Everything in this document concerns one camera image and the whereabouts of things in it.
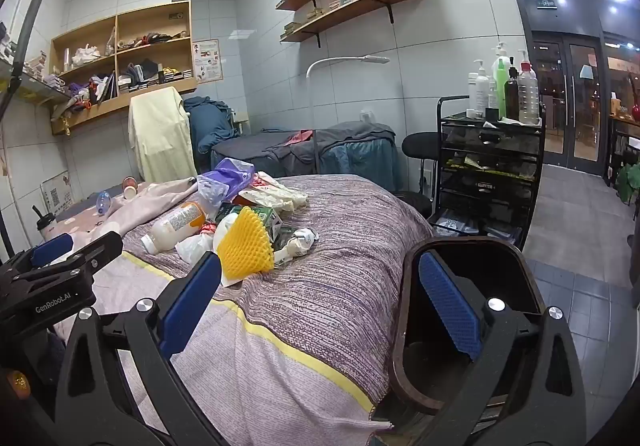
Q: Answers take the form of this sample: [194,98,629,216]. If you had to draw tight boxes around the brown trash bin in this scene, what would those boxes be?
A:
[389,236,546,417]

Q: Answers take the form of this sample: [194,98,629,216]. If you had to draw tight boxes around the wooden wall cabinet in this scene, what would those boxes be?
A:
[49,0,198,136]

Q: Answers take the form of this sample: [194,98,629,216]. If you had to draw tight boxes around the purple plastic bag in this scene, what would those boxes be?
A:
[210,157,256,192]

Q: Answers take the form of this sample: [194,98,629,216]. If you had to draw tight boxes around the white plastic bottle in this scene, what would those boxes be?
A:
[141,201,207,254]

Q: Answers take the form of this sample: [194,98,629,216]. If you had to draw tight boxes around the yellow foam fruit net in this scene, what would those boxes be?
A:
[216,206,276,279]

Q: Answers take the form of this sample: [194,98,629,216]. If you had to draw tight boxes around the glass door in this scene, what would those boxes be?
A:
[531,31,608,174]

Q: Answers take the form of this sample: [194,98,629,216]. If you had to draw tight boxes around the wall poster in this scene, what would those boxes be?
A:
[192,39,222,84]

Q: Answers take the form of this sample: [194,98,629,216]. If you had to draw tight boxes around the white floor lamp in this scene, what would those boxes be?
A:
[306,54,391,174]

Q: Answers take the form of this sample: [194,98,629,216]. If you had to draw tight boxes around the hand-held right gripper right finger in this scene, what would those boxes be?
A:
[417,249,588,446]

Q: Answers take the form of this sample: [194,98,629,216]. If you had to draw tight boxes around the massage bed with grey cover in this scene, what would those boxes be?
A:
[210,121,406,192]

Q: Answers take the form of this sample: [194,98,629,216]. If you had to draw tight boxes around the white pump bottle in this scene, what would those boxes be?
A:
[468,59,490,117]

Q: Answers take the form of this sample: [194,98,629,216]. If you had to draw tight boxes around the clear plastic bottle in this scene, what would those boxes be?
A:
[517,61,540,124]

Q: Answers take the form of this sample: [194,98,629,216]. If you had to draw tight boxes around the dark brown bottle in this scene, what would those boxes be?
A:
[504,67,521,119]

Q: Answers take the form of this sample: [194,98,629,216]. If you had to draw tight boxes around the green plant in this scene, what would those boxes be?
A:
[615,161,640,207]

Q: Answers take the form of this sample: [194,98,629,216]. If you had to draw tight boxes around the white wall sign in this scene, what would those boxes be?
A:
[42,171,73,217]

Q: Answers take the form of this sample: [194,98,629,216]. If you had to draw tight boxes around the clear plastic wrapper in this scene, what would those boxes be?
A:
[196,175,236,214]

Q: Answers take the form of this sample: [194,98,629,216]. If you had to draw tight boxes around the black chair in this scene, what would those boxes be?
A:
[401,131,441,199]

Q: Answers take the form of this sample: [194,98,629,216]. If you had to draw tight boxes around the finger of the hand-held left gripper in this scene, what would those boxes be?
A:
[10,233,75,272]
[47,231,123,279]

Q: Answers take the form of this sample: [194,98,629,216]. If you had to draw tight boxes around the glass wall shelf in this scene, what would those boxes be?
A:
[0,51,73,104]

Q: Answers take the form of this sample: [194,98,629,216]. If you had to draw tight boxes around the white tumbler with straw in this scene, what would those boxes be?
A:
[32,206,63,246]

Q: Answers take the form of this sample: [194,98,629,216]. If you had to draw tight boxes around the green milk carton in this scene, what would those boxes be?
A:
[215,203,283,239]

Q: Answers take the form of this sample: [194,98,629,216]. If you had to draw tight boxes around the black trolley cart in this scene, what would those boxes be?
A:
[431,96,547,247]

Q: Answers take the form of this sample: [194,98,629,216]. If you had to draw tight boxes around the white wrapper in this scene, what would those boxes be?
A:
[272,227,320,267]

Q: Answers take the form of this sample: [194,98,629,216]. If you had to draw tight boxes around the blue cloth pile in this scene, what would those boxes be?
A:
[182,96,236,154]

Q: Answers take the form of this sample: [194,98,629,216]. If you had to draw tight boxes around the green pump bottle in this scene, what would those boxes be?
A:
[491,42,511,110]

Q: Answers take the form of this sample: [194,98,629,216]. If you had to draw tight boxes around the white crumpled tissue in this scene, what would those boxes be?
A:
[175,221,221,264]

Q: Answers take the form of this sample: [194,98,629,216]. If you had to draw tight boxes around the pale yellow cloth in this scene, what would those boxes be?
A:
[127,86,198,183]

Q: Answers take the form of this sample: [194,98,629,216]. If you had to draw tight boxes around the purple striped blanket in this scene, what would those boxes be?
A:
[50,173,436,433]

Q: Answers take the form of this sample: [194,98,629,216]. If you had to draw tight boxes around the dark side table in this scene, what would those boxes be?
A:
[607,115,640,187]

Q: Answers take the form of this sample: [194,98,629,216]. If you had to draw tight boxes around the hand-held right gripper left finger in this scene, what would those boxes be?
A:
[54,250,226,446]

